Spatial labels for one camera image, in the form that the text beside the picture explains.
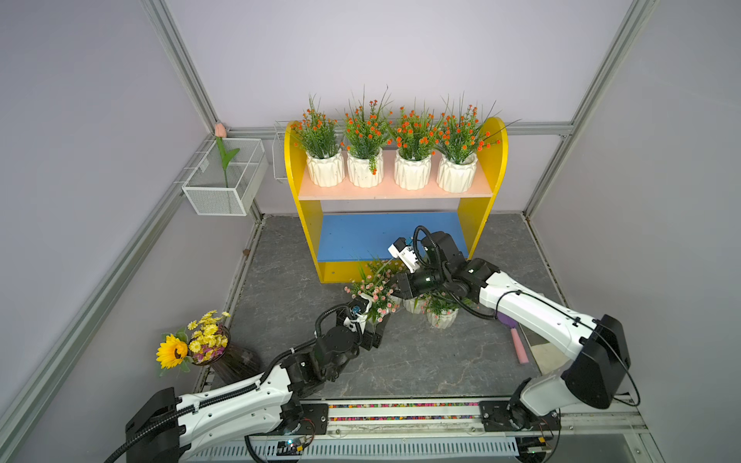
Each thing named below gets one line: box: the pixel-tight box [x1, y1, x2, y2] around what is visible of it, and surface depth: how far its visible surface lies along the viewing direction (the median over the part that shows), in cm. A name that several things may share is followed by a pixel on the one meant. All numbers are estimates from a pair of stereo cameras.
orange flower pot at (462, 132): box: [435, 91, 522, 194], surface depth 66 cm
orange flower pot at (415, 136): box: [388, 97, 441, 191], surface depth 67 cm
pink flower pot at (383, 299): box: [344, 264, 400, 332], surface depth 68 cm
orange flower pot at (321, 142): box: [290, 94, 346, 189], surface depth 68 cm
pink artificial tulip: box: [214, 122, 241, 189], surface depth 92 cm
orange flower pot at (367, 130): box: [343, 83, 395, 189], surface depth 65 cm
